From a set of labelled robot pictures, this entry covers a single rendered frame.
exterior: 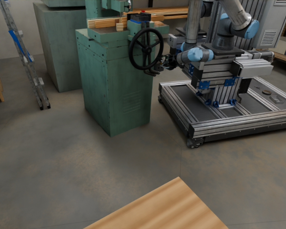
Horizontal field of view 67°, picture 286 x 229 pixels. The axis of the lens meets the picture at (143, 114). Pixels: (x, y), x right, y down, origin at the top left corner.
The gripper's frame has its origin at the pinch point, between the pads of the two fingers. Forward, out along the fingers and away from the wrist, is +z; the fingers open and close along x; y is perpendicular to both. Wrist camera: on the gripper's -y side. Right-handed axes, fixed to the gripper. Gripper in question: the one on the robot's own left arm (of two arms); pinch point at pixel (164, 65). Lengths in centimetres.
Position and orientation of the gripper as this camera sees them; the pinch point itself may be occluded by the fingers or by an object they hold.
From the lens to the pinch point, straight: 159.0
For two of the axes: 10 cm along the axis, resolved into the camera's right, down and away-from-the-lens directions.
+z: -5.2, -0.1, 8.6
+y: -8.5, -1.3, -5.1
